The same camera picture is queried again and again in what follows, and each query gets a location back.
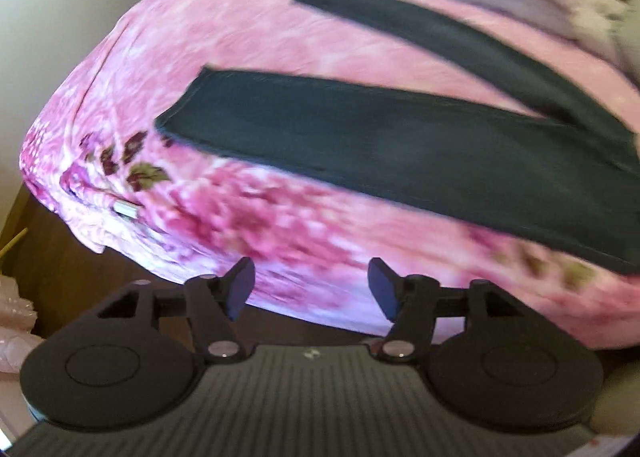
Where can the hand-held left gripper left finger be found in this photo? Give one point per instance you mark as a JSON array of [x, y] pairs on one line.
[[240, 287]]

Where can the pink plastic bag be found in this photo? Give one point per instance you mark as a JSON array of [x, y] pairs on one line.
[[15, 337]]

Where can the black pants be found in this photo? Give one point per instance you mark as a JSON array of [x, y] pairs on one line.
[[400, 152]]

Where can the white blanket tag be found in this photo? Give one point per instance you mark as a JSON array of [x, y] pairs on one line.
[[125, 209]]

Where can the pink rose print blanket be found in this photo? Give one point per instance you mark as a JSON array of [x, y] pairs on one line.
[[225, 37]]

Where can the wooden stick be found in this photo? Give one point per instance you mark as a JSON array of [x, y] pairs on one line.
[[14, 242]]

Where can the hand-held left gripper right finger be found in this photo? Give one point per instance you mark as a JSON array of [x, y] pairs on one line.
[[382, 289]]

